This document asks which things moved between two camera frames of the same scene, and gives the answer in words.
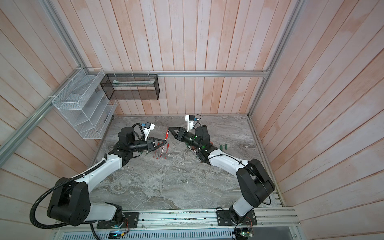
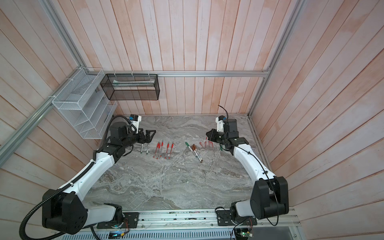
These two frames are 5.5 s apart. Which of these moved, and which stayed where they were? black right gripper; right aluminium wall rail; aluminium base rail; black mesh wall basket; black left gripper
Moved: black left gripper; black right gripper
Stayed: right aluminium wall rail; aluminium base rail; black mesh wall basket
